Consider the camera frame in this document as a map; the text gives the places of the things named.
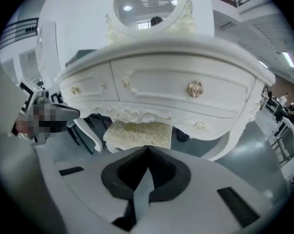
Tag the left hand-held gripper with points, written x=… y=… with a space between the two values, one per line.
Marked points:
x=31 y=94

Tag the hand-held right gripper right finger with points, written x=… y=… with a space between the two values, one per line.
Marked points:
x=210 y=191

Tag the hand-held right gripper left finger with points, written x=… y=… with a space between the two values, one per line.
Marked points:
x=88 y=179

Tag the cream ornate stool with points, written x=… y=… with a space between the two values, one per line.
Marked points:
x=139 y=134

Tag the person's left forearm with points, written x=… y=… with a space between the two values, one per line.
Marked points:
x=22 y=127

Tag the white dressing table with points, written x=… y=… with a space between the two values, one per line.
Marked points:
x=166 y=64

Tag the small gold drawer knob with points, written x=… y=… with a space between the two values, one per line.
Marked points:
x=75 y=90

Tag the black waste bin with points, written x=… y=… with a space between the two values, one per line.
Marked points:
x=182 y=135

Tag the white tall cabinet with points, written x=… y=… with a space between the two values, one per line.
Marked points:
x=48 y=47

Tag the white chair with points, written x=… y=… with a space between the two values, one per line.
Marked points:
x=287 y=135

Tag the large gold drawer knob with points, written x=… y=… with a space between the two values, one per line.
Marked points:
x=195 y=88

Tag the long ceiling light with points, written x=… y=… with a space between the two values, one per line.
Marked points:
x=263 y=64
x=288 y=59

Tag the oval mirror white frame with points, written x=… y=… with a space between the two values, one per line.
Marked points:
x=146 y=6

